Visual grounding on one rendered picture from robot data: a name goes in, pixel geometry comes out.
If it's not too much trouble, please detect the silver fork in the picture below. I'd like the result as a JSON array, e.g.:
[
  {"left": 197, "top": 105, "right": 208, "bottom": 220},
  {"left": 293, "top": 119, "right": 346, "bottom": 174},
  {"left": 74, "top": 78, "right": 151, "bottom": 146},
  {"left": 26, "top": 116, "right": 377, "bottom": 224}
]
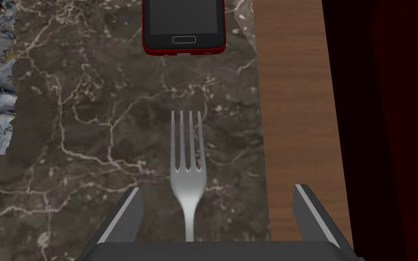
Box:
[{"left": 170, "top": 110, "right": 208, "bottom": 242}]

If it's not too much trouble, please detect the black and red smartphone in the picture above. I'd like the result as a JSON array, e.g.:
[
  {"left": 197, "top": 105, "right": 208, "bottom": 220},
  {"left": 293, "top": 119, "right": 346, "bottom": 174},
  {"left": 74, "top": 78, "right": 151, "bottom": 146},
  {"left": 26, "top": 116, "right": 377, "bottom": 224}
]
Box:
[{"left": 141, "top": 0, "right": 227, "bottom": 57}]

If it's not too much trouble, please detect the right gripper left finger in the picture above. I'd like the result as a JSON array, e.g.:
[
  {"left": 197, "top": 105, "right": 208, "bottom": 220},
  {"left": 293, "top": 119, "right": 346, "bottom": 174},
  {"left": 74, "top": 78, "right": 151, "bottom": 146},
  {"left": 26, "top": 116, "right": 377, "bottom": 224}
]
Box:
[{"left": 96, "top": 187, "right": 144, "bottom": 244}]

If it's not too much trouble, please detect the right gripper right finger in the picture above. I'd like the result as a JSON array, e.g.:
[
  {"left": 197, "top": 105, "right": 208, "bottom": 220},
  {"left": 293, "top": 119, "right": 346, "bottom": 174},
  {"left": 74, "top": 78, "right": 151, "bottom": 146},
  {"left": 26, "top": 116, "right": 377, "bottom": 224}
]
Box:
[{"left": 292, "top": 184, "right": 341, "bottom": 250}]

